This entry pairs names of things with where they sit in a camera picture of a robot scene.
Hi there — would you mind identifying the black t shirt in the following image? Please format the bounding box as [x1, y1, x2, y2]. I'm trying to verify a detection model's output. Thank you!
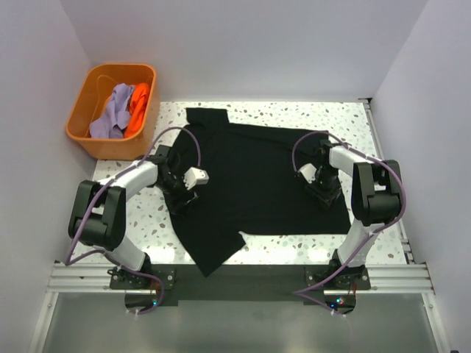
[171, 107, 350, 276]

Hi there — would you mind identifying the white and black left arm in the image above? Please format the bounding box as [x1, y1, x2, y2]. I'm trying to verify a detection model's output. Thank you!
[68, 146, 209, 289]

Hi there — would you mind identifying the orange plastic basket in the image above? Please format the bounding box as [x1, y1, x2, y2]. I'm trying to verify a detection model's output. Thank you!
[65, 63, 158, 160]

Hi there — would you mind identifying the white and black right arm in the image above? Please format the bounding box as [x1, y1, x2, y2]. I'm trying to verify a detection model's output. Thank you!
[297, 140, 406, 290]

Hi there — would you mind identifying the orange t shirt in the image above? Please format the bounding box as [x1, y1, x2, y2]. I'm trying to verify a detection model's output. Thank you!
[124, 83, 150, 138]

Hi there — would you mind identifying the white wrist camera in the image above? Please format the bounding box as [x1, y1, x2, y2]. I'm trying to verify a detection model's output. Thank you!
[183, 167, 209, 190]
[297, 163, 316, 184]

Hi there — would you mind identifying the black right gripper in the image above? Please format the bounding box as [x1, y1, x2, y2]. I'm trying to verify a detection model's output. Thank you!
[305, 166, 341, 212]

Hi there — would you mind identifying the lavender t shirt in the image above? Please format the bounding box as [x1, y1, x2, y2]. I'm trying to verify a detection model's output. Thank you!
[89, 83, 134, 139]

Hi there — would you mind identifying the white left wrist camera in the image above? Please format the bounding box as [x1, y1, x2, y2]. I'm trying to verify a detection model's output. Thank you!
[183, 167, 209, 190]

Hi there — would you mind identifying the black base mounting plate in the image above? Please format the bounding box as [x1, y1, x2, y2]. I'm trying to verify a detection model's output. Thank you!
[107, 265, 372, 313]

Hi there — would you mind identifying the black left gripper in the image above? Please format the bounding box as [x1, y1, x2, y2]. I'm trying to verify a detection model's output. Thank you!
[153, 171, 197, 216]

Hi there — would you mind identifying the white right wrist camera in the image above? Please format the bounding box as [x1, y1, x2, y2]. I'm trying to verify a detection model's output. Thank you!
[297, 163, 316, 184]

